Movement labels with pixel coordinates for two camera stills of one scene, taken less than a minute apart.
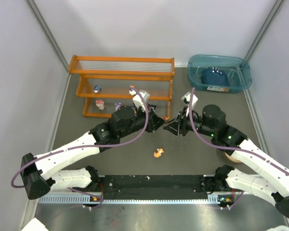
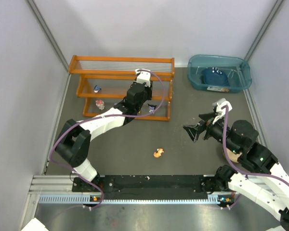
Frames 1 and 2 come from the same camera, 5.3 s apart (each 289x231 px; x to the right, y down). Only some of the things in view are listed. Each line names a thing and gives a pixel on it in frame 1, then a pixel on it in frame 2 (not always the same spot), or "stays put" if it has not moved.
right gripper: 181,124 -> 206,128
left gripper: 150,120 -> 149,87
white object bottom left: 34,224 stays put
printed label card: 218,89 stays put
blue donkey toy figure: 97,88 stays put
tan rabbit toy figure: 159,153 stays put
